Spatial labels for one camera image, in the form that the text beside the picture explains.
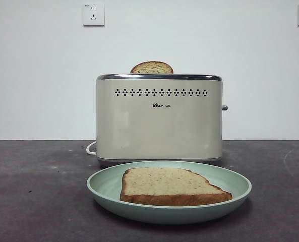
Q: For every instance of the grey toaster lever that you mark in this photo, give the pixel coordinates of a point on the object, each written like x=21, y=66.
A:
x=225, y=108

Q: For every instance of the small toasted bread slice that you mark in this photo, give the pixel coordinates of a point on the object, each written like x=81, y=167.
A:
x=151, y=68

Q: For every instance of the large toasted bread slice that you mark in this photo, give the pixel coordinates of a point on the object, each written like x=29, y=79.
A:
x=169, y=186

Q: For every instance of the pale green round plate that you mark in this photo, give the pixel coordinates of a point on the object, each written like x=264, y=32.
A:
x=106, y=191

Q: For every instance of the cream two-slot toaster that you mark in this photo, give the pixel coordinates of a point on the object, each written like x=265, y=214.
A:
x=159, y=126

